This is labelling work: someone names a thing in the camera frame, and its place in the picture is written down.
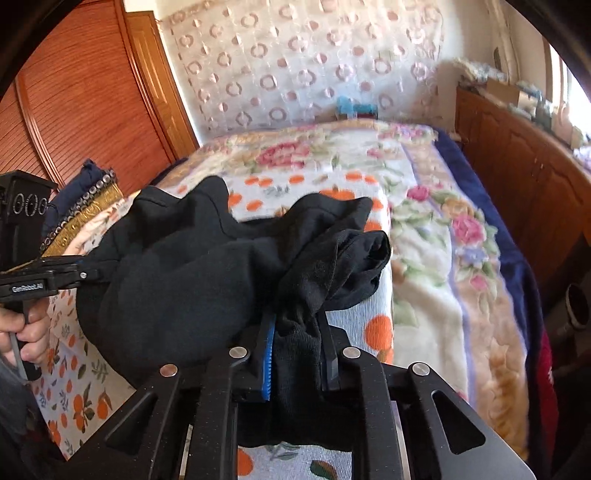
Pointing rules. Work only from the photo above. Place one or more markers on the dark-blue-padded right gripper right finger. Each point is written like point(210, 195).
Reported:
point(408, 422)

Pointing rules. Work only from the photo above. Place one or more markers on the orange-print white blanket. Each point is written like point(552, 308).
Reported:
point(221, 328)

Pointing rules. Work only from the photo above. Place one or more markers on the wooden wardrobe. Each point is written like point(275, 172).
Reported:
point(99, 87)

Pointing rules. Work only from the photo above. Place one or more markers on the blue box on headboard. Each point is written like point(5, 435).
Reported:
point(349, 109)

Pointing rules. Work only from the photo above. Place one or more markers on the long wooden cabinet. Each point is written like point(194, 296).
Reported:
point(541, 194)

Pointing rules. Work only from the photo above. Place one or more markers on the person's left hand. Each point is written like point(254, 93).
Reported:
point(34, 332)

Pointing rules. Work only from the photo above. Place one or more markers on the circle-pattern sheer curtain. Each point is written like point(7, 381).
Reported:
point(250, 65)

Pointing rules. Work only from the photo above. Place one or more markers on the cardboard box on cabinet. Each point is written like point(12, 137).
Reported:
point(506, 93)

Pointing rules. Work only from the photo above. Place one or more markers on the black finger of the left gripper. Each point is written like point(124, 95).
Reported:
point(73, 270)

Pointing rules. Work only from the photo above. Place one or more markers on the floral bedspread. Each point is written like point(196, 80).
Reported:
point(458, 294)

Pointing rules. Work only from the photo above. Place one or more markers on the red fabric beside bed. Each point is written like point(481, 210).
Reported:
point(548, 404)

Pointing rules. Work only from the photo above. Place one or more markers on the folded navy and gold clothes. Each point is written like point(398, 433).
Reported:
point(89, 193)

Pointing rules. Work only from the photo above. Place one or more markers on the dark shoe on floor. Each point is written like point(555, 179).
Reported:
point(577, 310)

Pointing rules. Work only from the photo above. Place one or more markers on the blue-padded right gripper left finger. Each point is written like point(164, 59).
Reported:
point(183, 422)

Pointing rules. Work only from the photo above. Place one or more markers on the stack of papers on cabinet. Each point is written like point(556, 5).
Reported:
point(473, 73)

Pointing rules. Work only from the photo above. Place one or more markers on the black t-shirt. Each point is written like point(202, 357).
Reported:
point(189, 278)

